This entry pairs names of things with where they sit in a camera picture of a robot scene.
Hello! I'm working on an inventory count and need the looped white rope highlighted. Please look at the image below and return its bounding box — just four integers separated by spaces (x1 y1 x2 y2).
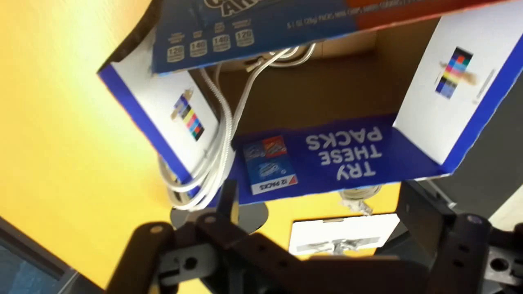
154 64 230 209

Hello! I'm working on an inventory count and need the long white rope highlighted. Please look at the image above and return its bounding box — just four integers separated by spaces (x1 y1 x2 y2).
161 44 318 212

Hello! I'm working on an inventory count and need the grey panel with label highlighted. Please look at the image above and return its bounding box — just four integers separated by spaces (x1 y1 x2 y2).
0 216 105 294

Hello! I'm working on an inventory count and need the blue cardboard snack box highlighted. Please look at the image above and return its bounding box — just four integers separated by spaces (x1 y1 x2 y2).
96 0 523 208

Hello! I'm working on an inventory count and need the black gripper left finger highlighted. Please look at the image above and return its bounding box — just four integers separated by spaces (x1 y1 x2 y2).
104 178 328 294

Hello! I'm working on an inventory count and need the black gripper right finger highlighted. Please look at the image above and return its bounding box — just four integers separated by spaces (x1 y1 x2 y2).
395 178 523 294

